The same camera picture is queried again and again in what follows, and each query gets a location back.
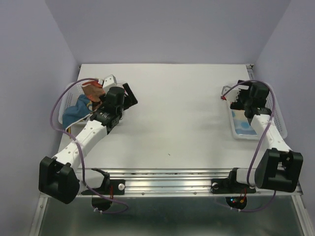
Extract dark blue towel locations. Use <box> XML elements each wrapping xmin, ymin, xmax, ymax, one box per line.
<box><xmin>62</xmin><ymin>94</ymin><xmax>93</xmax><ymax>131</ymax></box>

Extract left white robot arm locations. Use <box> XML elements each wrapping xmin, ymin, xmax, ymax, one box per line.
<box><xmin>38</xmin><ymin>83</ymin><xmax>138</xmax><ymax>204</ymax></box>

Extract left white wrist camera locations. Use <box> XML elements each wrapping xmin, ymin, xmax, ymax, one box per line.
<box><xmin>98</xmin><ymin>74</ymin><xmax>118</xmax><ymax>93</ymax></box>

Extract left white plastic basket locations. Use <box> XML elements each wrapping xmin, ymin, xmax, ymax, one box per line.
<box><xmin>58</xmin><ymin>78</ymin><xmax>123</xmax><ymax>131</ymax></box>

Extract orange brown bear towel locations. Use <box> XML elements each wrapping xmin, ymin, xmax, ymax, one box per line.
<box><xmin>81</xmin><ymin>80</ymin><xmax>105</xmax><ymax>103</ymax></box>

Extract aluminium mounting rail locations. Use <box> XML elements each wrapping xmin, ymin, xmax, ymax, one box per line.
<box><xmin>40</xmin><ymin>168</ymin><xmax>304</xmax><ymax>197</ymax></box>

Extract white plastic basket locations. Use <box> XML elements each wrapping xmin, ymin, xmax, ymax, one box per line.
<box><xmin>222</xmin><ymin>81</ymin><xmax>288</xmax><ymax>141</ymax></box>
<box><xmin>58</xmin><ymin>78</ymin><xmax>123</xmax><ymax>131</ymax></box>

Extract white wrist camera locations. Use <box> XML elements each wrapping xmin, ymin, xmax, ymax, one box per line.
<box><xmin>220</xmin><ymin>85</ymin><xmax>249</xmax><ymax>102</ymax></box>
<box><xmin>98</xmin><ymin>74</ymin><xmax>118</xmax><ymax>93</ymax></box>

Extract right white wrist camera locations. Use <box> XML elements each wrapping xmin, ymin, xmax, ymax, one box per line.
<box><xmin>220</xmin><ymin>85</ymin><xmax>249</xmax><ymax>102</ymax></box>

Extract right white plastic basket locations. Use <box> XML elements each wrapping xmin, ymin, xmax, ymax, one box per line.
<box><xmin>222</xmin><ymin>81</ymin><xmax>288</xmax><ymax>141</ymax></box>

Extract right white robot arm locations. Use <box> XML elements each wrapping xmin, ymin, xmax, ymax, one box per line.
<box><xmin>222</xmin><ymin>80</ymin><xmax>303</xmax><ymax>193</ymax></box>

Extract blue polka dot towel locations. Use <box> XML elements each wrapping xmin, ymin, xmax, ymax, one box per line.
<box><xmin>231</xmin><ymin>110</ymin><xmax>257</xmax><ymax>136</ymax></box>

